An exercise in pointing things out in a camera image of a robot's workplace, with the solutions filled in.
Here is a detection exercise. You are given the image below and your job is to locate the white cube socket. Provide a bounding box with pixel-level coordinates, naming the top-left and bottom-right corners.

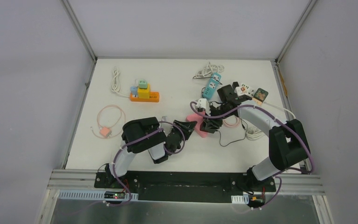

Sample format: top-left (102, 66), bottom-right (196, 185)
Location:
top-left (234, 83), bottom-right (255, 98)

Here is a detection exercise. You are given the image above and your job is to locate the pink plug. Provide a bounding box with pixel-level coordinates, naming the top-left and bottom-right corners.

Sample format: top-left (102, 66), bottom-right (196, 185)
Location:
top-left (99, 126), bottom-right (111, 138)

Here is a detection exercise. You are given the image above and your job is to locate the green patterned plug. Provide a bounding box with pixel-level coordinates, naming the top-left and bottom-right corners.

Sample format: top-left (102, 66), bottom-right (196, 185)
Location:
top-left (253, 88), bottom-right (269, 102)

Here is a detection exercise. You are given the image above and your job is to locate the white coiled strip cable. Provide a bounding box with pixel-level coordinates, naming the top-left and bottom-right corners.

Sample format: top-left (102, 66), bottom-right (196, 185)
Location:
top-left (194, 62), bottom-right (225, 79)

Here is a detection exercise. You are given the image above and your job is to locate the pink triangular power strip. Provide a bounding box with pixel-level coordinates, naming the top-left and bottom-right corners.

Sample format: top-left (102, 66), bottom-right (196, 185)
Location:
top-left (186, 113), bottom-right (208, 138)

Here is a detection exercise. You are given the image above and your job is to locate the light blue plug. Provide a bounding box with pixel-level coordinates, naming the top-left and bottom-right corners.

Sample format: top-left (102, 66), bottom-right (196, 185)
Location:
top-left (130, 86), bottom-right (138, 96)

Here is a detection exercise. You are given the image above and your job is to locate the white orange-strip cable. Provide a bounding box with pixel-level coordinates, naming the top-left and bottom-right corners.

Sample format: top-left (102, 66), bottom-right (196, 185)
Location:
top-left (110, 66), bottom-right (131, 99)

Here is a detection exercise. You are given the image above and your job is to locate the small black plug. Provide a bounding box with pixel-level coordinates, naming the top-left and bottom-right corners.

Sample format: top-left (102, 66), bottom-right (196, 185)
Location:
top-left (232, 82), bottom-right (239, 90)

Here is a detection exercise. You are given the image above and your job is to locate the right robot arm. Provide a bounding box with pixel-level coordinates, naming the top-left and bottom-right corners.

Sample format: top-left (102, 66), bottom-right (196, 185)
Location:
top-left (191, 82), bottom-right (310, 191)

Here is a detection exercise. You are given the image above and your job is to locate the yellow plug adapter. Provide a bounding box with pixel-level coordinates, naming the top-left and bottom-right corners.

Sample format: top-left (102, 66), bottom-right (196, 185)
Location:
top-left (138, 84), bottom-right (151, 99)

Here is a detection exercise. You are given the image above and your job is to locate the teal power strip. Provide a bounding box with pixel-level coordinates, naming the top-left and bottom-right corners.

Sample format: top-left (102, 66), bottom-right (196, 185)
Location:
top-left (201, 72), bottom-right (221, 100)

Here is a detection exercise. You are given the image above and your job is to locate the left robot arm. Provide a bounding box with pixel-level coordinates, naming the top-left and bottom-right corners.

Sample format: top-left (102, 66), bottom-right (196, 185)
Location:
top-left (105, 117), bottom-right (197, 189)

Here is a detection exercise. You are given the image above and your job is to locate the orange power strip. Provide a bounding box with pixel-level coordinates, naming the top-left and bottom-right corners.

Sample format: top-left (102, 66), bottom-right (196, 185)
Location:
top-left (130, 91), bottom-right (160, 103)

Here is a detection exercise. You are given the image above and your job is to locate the beige plug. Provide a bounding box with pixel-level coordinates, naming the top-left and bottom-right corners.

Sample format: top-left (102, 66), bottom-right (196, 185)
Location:
top-left (252, 98), bottom-right (263, 106)

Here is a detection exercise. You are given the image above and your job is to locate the green plug adapter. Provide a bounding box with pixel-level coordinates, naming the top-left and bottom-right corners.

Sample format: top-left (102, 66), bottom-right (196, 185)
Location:
top-left (138, 79), bottom-right (148, 89)

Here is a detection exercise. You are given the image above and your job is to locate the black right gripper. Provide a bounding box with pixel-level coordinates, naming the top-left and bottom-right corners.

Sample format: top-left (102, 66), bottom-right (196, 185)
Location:
top-left (203, 105), bottom-right (233, 130)

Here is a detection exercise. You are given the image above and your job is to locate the thin black adapter cable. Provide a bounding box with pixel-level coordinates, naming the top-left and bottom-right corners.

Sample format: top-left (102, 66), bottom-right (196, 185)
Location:
top-left (193, 76), bottom-right (248, 147)

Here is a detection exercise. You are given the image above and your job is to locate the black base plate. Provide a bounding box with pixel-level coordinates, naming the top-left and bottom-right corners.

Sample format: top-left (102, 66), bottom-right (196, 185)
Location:
top-left (94, 171), bottom-right (276, 203)

